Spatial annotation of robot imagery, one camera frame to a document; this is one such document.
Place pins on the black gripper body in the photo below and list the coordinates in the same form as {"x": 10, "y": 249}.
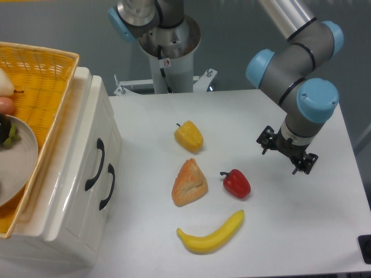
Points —
{"x": 286, "y": 146}

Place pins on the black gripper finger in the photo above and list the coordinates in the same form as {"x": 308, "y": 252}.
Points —
{"x": 266, "y": 139}
{"x": 304, "y": 162}

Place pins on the black top drawer handle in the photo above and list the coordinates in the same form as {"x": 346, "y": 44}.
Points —
{"x": 98, "y": 165}

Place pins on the black drawer handle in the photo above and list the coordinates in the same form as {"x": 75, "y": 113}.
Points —
{"x": 98, "y": 165}
{"x": 108, "y": 187}

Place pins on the white drawer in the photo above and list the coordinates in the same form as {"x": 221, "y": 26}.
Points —
{"x": 77, "y": 214}

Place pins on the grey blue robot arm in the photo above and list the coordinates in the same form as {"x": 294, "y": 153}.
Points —
{"x": 282, "y": 77}

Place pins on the white drawer cabinet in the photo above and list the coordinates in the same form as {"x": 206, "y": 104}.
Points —
{"x": 28, "y": 240}

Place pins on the red bell pepper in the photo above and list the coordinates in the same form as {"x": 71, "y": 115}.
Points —
{"x": 236, "y": 183}

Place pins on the yellow bell pepper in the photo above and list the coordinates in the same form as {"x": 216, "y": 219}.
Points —
{"x": 189, "y": 136}

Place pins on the orange bread wedge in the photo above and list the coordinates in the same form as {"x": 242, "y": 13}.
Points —
{"x": 189, "y": 185}

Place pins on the black corner device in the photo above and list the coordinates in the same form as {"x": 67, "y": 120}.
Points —
{"x": 364, "y": 242}

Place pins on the yellow banana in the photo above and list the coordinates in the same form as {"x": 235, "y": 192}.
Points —
{"x": 215, "y": 240}

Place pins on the yellow woven basket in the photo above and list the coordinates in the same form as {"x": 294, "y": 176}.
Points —
{"x": 42, "y": 78}

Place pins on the grey plate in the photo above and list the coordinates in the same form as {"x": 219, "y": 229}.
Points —
{"x": 18, "y": 162}

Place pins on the white pear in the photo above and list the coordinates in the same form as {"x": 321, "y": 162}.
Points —
{"x": 7, "y": 88}

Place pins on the black lower drawer handle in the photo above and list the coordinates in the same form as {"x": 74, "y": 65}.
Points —
{"x": 108, "y": 187}

